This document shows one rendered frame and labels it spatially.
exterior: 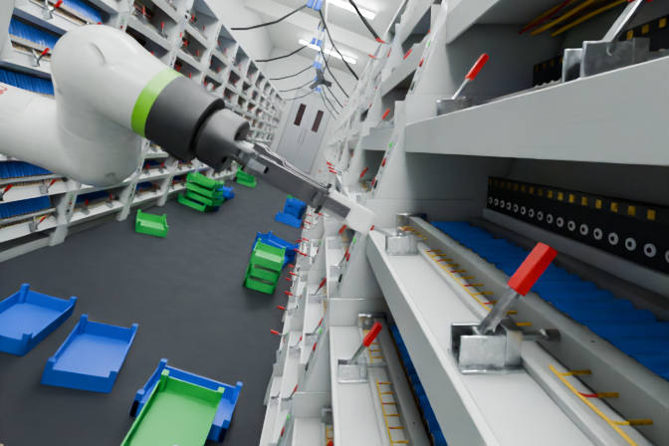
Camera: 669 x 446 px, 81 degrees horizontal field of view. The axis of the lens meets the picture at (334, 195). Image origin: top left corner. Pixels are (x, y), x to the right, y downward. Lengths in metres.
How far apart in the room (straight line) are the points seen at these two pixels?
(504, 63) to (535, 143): 0.46
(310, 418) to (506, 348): 0.58
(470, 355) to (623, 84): 0.17
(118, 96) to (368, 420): 0.47
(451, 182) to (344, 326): 0.32
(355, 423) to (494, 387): 0.28
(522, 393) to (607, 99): 0.17
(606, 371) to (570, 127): 0.14
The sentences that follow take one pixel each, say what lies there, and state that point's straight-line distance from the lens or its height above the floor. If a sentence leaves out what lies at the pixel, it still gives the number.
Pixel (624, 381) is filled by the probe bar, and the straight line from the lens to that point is 0.27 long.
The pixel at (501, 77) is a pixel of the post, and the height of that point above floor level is 1.19.
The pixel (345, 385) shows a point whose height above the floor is 0.69.
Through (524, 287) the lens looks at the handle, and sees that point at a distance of 0.28.
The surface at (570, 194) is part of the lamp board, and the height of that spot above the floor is 1.02.
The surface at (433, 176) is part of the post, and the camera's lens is 0.69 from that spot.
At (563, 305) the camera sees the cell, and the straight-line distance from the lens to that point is 0.36.
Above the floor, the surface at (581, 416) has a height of 0.90.
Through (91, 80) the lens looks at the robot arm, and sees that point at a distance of 0.52.
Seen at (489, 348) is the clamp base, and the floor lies 0.90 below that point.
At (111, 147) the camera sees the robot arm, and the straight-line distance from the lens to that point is 0.59.
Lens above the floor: 0.98
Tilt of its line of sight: 6 degrees down
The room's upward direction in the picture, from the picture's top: 20 degrees clockwise
